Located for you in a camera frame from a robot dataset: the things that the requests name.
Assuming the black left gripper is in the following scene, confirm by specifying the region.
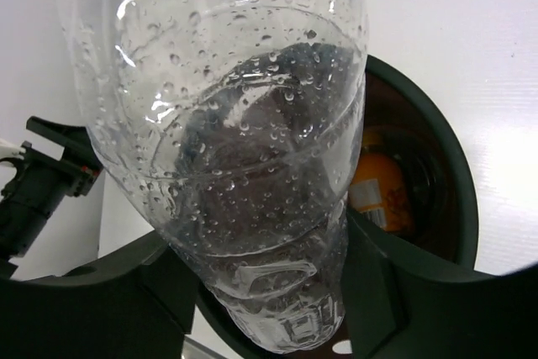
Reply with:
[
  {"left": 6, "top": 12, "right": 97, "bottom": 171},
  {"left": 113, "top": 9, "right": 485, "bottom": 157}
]
[{"left": 1, "top": 116, "right": 97, "bottom": 275}]

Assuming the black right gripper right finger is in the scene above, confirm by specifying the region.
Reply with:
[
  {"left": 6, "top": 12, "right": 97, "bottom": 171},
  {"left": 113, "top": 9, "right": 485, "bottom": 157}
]
[{"left": 341, "top": 210, "right": 537, "bottom": 358}]

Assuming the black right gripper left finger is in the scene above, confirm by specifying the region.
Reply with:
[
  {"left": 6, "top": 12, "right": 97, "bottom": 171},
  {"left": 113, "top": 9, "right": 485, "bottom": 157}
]
[{"left": 1, "top": 233, "right": 198, "bottom": 358}]

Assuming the orange juice bottle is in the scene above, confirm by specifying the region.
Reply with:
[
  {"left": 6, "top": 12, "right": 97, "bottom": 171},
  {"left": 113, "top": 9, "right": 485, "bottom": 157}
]
[{"left": 348, "top": 130, "right": 415, "bottom": 236}]

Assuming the clear plastic bottle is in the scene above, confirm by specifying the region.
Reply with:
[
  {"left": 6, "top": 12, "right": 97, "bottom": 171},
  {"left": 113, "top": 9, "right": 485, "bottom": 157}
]
[{"left": 57, "top": 0, "right": 368, "bottom": 354}]

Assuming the brown plastic waste bin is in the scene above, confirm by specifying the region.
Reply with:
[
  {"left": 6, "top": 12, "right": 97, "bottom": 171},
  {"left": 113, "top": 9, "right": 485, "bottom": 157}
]
[{"left": 184, "top": 41, "right": 480, "bottom": 359}]

